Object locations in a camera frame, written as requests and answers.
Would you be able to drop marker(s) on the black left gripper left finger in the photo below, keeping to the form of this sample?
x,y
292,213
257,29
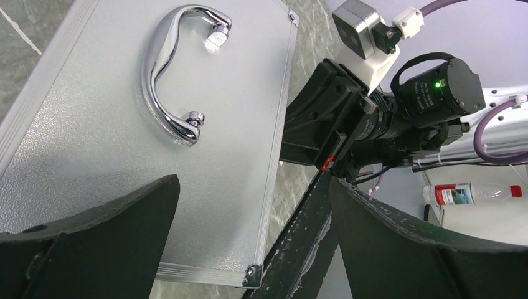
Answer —
x,y
109,251

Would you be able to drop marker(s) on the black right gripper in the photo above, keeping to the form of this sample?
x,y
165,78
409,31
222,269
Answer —
x,y
334,125

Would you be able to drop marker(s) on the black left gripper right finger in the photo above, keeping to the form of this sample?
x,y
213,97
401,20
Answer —
x,y
388,253

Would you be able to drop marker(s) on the grey metal medicine case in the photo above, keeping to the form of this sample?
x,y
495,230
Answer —
x,y
130,91

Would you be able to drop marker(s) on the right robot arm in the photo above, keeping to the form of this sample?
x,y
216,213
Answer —
x,y
435,101

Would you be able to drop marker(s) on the clear water bottle red label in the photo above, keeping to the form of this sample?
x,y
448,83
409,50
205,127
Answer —
x,y
470,193

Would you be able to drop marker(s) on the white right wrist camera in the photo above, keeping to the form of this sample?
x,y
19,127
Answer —
x,y
369,45

